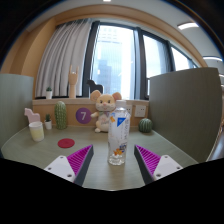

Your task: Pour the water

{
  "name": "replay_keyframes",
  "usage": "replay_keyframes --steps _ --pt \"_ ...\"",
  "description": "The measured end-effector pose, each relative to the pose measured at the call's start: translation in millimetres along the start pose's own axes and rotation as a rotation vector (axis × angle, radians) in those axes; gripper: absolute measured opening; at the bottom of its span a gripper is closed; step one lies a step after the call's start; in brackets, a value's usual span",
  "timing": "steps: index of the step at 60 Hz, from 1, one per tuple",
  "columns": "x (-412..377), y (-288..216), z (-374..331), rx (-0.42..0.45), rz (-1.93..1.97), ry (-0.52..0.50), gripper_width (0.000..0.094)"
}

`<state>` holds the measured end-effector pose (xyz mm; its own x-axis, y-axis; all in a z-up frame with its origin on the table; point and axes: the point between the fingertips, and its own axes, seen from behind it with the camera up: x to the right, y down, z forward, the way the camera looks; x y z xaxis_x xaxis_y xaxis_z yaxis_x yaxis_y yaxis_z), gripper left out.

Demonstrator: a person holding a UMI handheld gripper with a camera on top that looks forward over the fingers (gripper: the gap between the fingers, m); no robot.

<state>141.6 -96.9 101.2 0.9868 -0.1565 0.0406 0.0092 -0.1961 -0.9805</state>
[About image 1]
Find wooden hand figure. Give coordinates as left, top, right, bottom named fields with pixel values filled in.
left=67, top=65, right=80, bottom=99

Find small plant in white pot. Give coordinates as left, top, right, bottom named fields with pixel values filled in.
left=44, top=113, right=53, bottom=130
left=45, top=86, right=54, bottom=100

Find beige mouse plush toy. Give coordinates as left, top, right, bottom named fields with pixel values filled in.
left=89, top=89, right=123, bottom=134

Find tall green cactus decoration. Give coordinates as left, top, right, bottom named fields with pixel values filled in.
left=54, top=100, right=68, bottom=130

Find round green cactus decoration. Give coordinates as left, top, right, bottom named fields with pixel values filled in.
left=138, top=117, right=154, bottom=134

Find round purple number sign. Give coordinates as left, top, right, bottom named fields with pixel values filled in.
left=75, top=107, right=93, bottom=125

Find pink horse figurine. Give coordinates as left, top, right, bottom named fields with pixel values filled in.
left=23, top=107, right=41, bottom=125

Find ceiling lights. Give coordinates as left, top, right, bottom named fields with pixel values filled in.
left=101, top=0, right=224, bottom=63

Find flat round red coaster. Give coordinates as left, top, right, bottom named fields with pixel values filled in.
left=57, top=137, right=76, bottom=149

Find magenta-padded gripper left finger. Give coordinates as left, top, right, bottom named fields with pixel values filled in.
left=43, top=144, right=95, bottom=187

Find dark-framed window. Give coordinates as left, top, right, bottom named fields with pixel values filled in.
left=82, top=21, right=199, bottom=100

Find clear plastic water bottle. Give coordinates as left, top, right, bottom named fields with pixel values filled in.
left=107, top=99, right=132, bottom=166

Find pale yellow plastic cup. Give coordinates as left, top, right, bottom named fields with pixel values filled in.
left=28, top=121, right=45, bottom=143

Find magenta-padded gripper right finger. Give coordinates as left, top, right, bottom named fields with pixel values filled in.
left=133, top=144, right=184, bottom=185

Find green desk partition panel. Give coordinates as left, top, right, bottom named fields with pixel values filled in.
left=0, top=73, right=35, bottom=149
left=148, top=67, right=224, bottom=164

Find light grey curtain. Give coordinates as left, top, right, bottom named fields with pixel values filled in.
left=34, top=19, right=93, bottom=98

